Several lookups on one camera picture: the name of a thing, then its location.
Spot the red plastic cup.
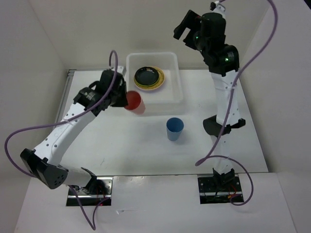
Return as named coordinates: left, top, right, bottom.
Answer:
left=124, top=91, right=145, bottom=115

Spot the black glossy plate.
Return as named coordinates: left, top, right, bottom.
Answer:
left=134, top=66, right=160, bottom=85

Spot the round bamboo woven tray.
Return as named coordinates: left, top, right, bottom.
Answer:
left=134, top=67, right=165, bottom=89

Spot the orange plastic plate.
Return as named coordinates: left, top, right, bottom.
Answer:
left=133, top=67, right=166, bottom=92

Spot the blue plastic cup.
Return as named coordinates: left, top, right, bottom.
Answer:
left=166, top=117, right=184, bottom=141

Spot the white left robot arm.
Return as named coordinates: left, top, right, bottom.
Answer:
left=20, top=69, right=128, bottom=194

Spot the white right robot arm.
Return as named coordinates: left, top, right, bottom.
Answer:
left=173, top=9, right=245, bottom=191

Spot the translucent white plastic bin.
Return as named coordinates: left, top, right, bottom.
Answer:
left=125, top=52, right=184, bottom=116

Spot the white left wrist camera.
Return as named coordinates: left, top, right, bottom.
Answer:
left=117, top=66, right=126, bottom=77

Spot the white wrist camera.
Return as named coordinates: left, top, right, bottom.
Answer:
left=210, top=0, right=226, bottom=13
left=117, top=66, right=126, bottom=77

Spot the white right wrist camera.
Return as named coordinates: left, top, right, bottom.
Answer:
left=210, top=0, right=226, bottom=13

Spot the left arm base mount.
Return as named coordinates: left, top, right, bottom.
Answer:
left=74, top=176, right=113, bottom=206

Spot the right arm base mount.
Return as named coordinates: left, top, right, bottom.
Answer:
left=197, top=175, right=244, bottom=204

